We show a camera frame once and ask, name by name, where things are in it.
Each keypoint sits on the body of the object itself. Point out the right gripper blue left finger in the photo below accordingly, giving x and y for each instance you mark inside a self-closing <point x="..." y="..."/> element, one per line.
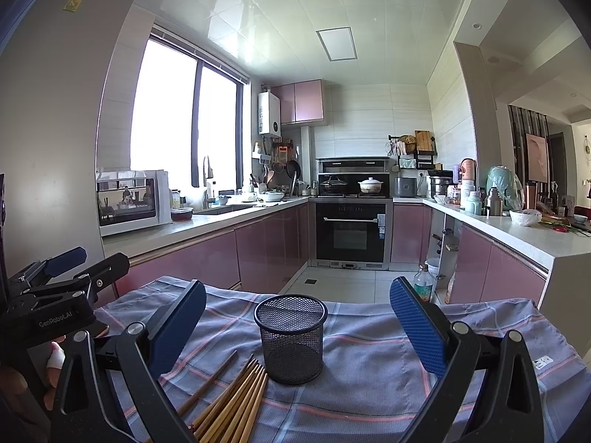
<point x="86" y="407"/>

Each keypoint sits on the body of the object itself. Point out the white water heater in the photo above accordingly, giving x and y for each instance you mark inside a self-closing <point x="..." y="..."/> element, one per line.
<point x="269" y="114"/>

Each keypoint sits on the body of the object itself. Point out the pink upper wall cabinet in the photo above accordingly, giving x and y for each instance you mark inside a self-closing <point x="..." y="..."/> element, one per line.
<point x="301" y="102"/>

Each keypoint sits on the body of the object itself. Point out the white ceramic casserole pot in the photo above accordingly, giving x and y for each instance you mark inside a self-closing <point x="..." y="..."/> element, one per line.
<point x="371" y="186"/>

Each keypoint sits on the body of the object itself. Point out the bamboo chopstick four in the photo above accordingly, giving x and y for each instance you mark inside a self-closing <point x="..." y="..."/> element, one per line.
<point x="230" y="424"/>

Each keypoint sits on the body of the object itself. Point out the white microwave oven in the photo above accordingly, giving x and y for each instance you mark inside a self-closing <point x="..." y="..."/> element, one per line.
<point x="132" y="200"/>

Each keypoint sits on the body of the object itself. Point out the oil bottle on floor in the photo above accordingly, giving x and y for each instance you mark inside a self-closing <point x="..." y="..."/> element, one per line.
<point x="424" y="283"/>

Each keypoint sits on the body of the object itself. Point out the bamboo chopstick five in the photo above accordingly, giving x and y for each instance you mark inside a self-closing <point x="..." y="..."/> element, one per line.
<point x="244" y="430"/>

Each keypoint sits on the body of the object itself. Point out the bamboo chopstick two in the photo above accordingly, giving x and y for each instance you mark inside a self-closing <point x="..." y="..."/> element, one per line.
<point x="221" y="411"/>

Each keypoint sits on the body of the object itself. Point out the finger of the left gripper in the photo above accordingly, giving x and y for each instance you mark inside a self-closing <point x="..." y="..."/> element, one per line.
<point x="93" y="279"/>
<point x="40" y="272"/>

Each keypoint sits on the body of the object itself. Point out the purple plaid tablecloth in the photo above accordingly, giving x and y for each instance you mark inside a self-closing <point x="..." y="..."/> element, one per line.
<point x="373" y="383"/>

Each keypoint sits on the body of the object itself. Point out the wall spice rack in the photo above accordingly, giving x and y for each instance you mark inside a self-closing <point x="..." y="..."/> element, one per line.
<point x="415" y="151"/>

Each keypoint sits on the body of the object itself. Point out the black built-in oven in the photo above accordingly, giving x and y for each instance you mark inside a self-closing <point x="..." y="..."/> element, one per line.
<point x="353" y="233"/>

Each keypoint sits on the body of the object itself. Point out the dark red food container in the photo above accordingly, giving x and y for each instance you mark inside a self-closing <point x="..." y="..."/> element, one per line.
<point x="181" y="214"/>

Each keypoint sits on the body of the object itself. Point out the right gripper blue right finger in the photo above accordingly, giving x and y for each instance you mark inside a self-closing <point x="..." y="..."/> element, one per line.
<point x="508" y="406"/>

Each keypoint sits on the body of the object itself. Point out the grey refrigerator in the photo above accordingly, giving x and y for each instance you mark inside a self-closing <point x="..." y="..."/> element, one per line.
<point x="53" y="73"/>

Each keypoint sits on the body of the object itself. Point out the black wok with lid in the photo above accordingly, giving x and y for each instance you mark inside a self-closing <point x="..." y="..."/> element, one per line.
<point x="332" y="185"/>

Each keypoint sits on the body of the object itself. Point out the dark brown wooden chopstick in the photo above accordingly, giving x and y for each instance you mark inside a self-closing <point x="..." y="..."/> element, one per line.
<point x="192" y="400"/>

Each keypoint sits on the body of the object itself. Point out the white bowl on counter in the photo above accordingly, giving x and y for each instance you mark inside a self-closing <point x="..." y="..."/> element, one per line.
<point x="526" y="217"/>

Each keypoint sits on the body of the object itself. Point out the left human hand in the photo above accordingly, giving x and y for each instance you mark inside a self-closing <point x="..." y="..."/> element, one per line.
<point x="28" y="382"/>

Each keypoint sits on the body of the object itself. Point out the black mesh pen holder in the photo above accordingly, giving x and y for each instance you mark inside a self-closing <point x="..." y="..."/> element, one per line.
<point x="291" y="327"/>

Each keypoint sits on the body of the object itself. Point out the pink thermos kettle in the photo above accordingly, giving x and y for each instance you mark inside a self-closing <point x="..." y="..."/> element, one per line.
<point x="468" y="168"/>

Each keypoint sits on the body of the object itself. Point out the ceiling light panel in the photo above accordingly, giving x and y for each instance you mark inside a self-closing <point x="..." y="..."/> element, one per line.
<point x="338" y="43"/>

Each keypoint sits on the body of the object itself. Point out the bamboo chopstick one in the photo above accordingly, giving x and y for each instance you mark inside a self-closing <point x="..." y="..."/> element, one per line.
<point x="227" y="392"/>

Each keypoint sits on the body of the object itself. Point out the bamboo chopstick three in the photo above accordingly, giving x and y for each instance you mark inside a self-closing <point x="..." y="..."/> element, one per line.
<point x="220" y="419"/>

